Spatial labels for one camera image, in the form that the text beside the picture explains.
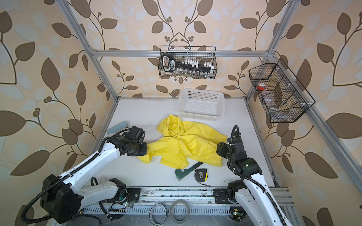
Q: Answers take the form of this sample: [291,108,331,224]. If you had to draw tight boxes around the black socket set holder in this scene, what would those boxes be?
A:
[160,53,216,73]

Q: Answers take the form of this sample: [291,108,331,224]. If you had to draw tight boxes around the black tape measure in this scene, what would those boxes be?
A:
[194,169,208,183]

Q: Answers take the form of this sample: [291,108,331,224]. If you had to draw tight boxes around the red item in basket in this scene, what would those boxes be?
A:
[257,82,267,91]

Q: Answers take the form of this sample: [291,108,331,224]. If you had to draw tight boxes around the yellow trousers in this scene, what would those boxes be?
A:
[139,115,227,169]

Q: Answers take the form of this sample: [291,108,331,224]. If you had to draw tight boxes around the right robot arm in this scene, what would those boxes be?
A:
[216,126,292,226]

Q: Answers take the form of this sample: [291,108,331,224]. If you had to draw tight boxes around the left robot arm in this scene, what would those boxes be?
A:
[20,126,147,224]

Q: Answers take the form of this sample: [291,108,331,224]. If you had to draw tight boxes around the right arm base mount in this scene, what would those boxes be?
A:
[213,188,238,204]

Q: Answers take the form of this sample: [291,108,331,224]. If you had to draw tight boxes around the black wire basket wall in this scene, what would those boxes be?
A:
[158,45,218,80]
[248,59,315,123]

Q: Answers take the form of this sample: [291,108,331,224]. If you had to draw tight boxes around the grey tape roll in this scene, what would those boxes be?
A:
[170,200,190,224]

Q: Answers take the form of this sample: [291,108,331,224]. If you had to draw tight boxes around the white plastic basket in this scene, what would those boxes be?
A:
[178,89,225,121]

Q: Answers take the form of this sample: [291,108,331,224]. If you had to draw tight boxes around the black wire basket right wall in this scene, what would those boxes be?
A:
[248,59,315,123]

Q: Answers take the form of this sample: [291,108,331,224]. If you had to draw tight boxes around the black wire basket back wall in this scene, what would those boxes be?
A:
[158,45,218,80]

